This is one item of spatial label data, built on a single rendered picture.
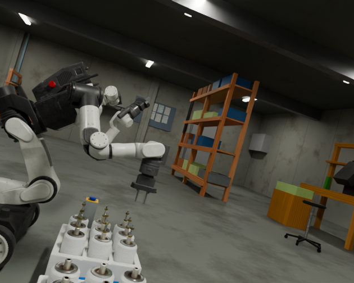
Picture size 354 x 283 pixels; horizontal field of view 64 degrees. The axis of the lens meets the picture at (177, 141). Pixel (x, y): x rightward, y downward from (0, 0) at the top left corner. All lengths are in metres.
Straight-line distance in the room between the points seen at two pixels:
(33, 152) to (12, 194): 0.23
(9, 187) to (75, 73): 0.67
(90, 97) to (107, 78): 9.46
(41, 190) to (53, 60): 9.58
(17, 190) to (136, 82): 9.49
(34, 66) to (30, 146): 9.53
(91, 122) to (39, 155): 0.43
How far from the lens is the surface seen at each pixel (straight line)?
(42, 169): 1.63
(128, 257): 1.39
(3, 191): 1.69
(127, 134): 10.72
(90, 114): 1.32
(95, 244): 1.37
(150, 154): 1.27
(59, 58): 11.02
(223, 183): 5.63
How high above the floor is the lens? 0.73
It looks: 2 degrees up
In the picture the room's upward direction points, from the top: 16 degrees clockwise
